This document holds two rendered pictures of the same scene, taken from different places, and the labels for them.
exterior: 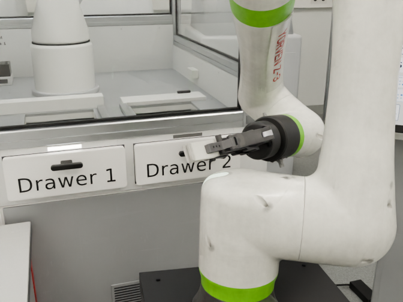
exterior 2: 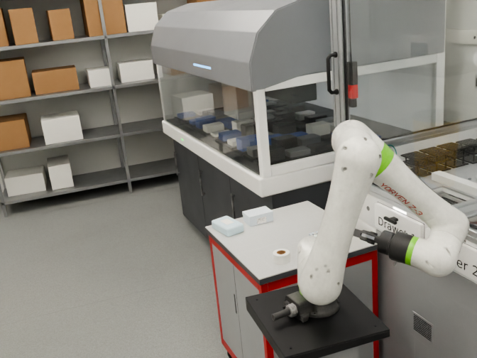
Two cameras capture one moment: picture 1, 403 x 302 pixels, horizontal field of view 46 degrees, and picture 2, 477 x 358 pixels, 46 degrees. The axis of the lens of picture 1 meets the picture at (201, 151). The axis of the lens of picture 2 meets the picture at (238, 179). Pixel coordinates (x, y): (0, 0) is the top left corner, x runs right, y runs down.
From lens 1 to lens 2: 1.80 m
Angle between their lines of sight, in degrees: 80
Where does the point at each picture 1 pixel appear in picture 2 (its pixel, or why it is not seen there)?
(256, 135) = (357, 232)
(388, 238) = (305, 290)
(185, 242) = (452, 315)
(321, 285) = (355, 331)
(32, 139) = (388, 199)
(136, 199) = not seen: hidden behind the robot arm
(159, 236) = (438, 298)
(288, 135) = (391, 246)
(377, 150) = (314, 249)
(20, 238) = (362, 245)
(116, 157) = (416, 229)
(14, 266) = not seen: hidden behind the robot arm
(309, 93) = not seen: outside the picture
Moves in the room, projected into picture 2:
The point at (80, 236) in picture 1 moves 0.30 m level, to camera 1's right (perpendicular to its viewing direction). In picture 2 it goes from (402, 268) to (433, 305)
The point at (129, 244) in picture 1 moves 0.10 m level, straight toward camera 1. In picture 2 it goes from (423, 291) to (401, 297)
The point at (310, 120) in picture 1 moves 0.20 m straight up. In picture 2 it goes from (428, 250) to (429, 187)
